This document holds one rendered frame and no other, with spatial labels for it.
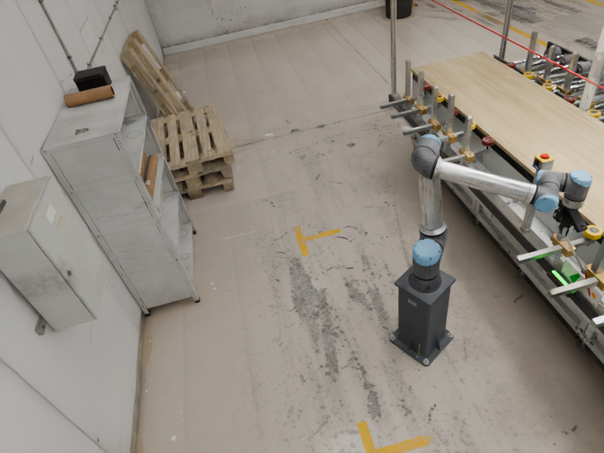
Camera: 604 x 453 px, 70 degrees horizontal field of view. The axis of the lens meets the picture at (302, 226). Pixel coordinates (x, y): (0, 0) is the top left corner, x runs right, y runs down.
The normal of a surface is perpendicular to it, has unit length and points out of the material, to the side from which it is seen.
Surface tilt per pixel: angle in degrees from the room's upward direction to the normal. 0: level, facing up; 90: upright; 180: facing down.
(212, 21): 90
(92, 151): 90
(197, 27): 90
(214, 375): 0
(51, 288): 90
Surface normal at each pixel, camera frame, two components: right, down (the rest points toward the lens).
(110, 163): 0.22, 0.62
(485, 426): -0.15, -0.74
